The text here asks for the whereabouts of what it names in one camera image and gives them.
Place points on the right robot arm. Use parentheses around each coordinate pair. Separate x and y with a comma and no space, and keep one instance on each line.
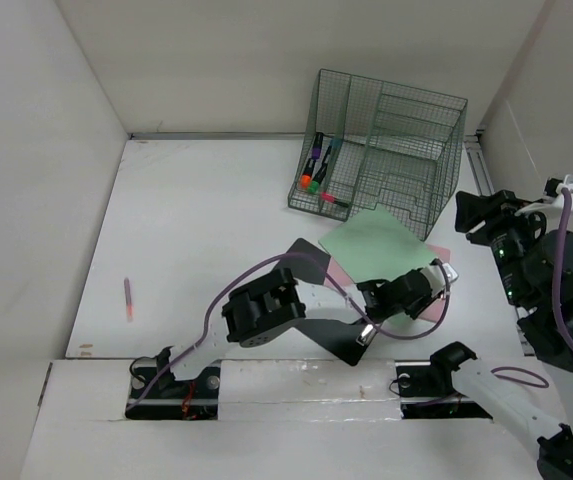
(533,251)

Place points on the green wire mesh organizer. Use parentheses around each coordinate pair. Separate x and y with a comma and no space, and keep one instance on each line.
(401,149)

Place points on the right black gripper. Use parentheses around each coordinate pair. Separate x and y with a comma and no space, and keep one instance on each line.
(471,208)

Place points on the aluminium rail right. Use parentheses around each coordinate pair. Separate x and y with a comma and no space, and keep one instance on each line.
(485,187)

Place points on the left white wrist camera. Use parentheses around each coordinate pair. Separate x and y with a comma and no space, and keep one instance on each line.
(440,275)

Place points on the blue highlighter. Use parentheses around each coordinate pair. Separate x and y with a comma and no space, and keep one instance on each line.
(334,144)

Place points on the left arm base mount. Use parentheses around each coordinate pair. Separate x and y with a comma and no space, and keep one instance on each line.
(170,399)

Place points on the pink highlighter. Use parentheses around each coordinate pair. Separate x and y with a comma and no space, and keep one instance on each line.
(333,200)

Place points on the orange highlighter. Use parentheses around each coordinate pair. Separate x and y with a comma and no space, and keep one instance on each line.
(307,172)

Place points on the green highlighter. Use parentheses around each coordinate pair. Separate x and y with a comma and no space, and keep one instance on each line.
(317,179)

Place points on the green clipboard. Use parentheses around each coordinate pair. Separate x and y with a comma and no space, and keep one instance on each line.
(374,244)

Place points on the pink clipboard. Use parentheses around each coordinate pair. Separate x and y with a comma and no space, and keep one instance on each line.
(433,312)

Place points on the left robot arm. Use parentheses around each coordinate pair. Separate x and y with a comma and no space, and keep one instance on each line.
(343,322)

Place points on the purple highlighter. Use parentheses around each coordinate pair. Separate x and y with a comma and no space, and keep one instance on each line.
(317,145)

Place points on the aluminium rail back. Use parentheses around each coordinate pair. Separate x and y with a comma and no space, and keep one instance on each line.
(172,136)

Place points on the aluminium rail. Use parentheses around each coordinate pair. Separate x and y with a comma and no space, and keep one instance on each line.
(172,136)
(485,187)

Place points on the black clipboard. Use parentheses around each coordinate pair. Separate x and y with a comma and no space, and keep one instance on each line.
(346,341)

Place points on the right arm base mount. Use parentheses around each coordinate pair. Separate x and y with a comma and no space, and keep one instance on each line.
(426,391)

